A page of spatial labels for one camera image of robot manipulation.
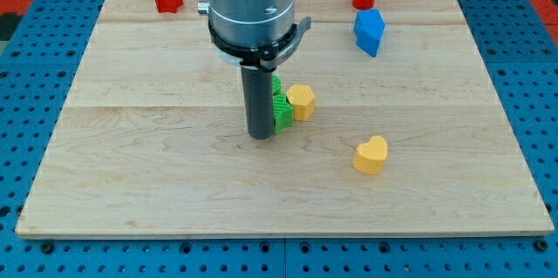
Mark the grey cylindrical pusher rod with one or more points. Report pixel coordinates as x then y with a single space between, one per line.
258 99

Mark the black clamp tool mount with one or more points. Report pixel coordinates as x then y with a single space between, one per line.
263 58

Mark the green star block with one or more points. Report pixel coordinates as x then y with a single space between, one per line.
282 110

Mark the yellow hexagon block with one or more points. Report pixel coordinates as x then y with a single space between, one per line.
302 99

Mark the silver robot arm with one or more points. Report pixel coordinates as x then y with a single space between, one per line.
257 36

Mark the blue pentagon block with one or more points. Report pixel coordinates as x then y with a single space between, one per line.
369 29

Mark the wooden board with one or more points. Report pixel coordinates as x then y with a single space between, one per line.
152 142

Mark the yellow heart block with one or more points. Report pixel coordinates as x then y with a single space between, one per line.
371 156

